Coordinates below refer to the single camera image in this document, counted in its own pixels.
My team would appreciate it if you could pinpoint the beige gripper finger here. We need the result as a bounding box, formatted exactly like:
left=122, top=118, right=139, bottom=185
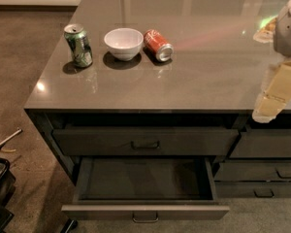
left=264, top=60, right=291, bottom=103
left=252, top=95, right=286, bottom=123

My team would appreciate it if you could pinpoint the dark drawer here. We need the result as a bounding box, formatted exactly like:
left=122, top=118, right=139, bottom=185
left=214, top=162, right=291, bottom=182
left=215, top=182, right=291, bottom=198
left=52, top=126, right=239, bottom=156
left=62, top=158, right=229, bottom=223
left=230, top=127, right=291, bottom=158

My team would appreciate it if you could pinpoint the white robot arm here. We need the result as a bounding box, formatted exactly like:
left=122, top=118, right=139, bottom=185
left=252, top=0, right=291, bottom=123

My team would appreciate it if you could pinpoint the red soda can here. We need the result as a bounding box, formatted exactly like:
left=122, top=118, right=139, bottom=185
left=144, top=29, right=174, bottom=62

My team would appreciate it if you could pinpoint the white bowl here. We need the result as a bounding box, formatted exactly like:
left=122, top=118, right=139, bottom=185
left=104, top=28, right=144, bottom=61

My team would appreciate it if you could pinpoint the green soda can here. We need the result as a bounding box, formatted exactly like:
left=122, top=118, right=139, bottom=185
left=64, top=23, right=92, bottom=68

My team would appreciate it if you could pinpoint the black object on floor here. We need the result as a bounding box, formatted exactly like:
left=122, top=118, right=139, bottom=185
left=60, top=219, right=78, bottom=233

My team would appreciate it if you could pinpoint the metal rod on floor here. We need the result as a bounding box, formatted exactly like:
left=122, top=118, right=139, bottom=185
left=0, top=128, right=22, bottom=148

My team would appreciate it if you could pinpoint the black cart with items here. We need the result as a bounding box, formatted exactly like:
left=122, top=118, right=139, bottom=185
left=0, top=158, right=16, bottom=233

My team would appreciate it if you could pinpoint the dark counter cabinet frame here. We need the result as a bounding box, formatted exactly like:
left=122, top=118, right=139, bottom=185
left=23, top=108, right=291, bottom=186

